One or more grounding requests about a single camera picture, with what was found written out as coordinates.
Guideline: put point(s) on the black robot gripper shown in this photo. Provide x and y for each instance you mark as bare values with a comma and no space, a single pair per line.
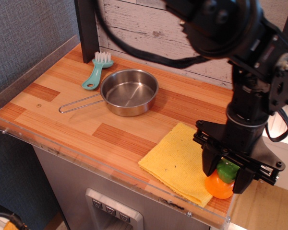
240,141

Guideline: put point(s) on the orange carrot-shaped salt cellar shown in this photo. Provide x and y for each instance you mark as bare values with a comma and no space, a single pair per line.
221,182

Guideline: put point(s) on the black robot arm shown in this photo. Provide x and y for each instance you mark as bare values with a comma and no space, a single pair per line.
258,52

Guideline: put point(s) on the yellow cloth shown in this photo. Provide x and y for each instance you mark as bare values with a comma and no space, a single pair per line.
176,161

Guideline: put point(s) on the clear acrylic edge guard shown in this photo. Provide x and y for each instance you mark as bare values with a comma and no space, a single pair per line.
114,151

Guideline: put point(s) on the small steel saucepan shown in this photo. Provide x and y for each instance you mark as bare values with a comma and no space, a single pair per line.
128,92

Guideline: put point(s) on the silver dispenser panel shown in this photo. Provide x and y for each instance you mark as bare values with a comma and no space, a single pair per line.
109,214

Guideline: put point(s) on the grey toy kitchen cabinet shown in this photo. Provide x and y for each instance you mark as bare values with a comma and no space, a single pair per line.
70,181

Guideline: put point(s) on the teal dish brush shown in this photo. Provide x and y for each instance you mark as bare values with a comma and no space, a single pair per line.
101,61

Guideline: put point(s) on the dark vertical post left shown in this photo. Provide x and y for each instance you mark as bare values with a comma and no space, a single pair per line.
86,19

